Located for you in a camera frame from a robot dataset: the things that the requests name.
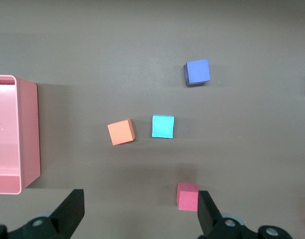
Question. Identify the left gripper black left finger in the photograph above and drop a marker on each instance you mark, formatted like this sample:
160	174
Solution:
67	214

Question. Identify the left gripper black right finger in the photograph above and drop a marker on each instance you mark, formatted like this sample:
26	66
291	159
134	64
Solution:
209	219

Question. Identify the light blue foam block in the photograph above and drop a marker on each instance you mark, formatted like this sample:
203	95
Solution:
163	126

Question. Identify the red foam block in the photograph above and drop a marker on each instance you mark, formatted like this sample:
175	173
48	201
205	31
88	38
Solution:
188	200

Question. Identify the orange foam block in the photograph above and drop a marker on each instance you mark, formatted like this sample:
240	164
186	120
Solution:
120	132

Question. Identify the pink plastic bin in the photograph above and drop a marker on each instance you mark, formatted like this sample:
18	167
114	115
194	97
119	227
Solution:
8	134

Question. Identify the purple foam block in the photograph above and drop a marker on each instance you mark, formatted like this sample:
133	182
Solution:
198	72

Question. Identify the brown table mat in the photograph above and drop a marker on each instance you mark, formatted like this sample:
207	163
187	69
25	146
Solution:
117	49

